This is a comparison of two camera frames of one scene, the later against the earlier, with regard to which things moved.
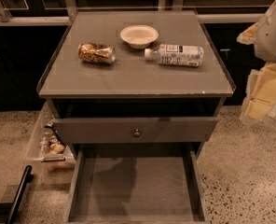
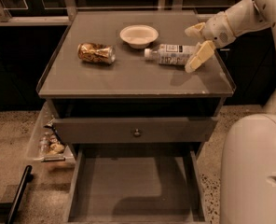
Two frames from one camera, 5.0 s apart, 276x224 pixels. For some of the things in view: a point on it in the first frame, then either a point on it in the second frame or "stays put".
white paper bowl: (139, 36) stays put
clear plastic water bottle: (171, 54) stays put
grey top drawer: (99, 130) stays put
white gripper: (272, 36) to (218, 29)
